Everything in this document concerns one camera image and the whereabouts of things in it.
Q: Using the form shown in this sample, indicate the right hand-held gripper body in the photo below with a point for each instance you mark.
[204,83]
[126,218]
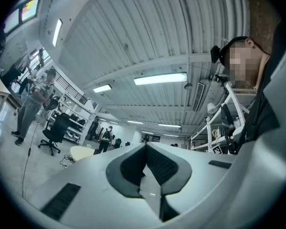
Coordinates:
[217,149]

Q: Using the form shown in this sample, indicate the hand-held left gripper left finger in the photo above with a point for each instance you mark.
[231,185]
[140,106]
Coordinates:
[97,199]

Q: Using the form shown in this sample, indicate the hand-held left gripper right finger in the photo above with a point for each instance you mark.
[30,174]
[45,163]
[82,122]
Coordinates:
[200,166]

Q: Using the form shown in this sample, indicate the black monitor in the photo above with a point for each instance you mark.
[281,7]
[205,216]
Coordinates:
[226,116]

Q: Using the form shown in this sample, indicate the white desk lamp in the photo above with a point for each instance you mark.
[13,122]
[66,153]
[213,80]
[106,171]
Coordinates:
[211,107]

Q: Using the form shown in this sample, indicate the white metal shelf rack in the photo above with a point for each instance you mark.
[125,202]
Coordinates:
[236,104]

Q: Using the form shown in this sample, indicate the fluorescent ceiling light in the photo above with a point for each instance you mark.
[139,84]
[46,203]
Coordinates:
[135,122]
[102,88]
[160,78]
[57,32]
[169,125]

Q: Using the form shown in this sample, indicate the person's black-clothed torso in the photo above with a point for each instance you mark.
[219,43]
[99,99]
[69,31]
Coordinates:
[264,120]

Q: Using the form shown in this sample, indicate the white ceiling air vent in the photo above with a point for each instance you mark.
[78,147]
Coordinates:
[198,96]

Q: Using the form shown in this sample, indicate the black office chair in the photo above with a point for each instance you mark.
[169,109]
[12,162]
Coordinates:
[58,128]

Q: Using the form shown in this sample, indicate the white storage shelving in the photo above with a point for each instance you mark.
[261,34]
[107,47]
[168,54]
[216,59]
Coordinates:
[71,119]

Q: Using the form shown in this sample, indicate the person's head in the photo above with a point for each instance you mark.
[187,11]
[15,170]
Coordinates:
[243,65]

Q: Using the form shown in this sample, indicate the large window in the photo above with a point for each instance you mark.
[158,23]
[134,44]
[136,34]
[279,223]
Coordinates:
[26,8]

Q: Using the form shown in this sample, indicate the black head-mounted camera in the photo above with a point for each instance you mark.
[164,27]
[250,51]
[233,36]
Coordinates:
[215,54]

